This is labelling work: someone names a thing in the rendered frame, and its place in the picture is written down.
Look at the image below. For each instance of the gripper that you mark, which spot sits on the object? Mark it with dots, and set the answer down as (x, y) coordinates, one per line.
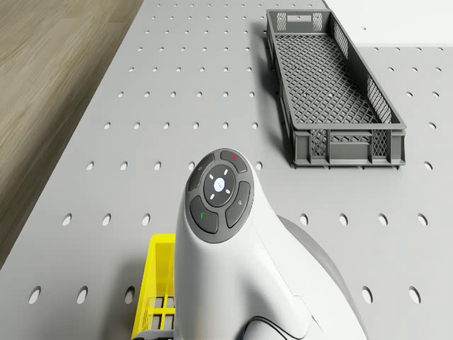
(155, 336)

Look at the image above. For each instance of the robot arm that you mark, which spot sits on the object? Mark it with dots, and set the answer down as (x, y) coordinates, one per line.
(230, 269)

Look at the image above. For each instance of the yellow basket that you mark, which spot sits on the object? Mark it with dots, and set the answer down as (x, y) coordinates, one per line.
(157, 262)

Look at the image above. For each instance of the dark grey basket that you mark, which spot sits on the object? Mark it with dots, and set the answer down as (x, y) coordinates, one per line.
(325, 88)

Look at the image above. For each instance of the white board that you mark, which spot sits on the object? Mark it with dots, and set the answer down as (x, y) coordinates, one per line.
(400, 21)

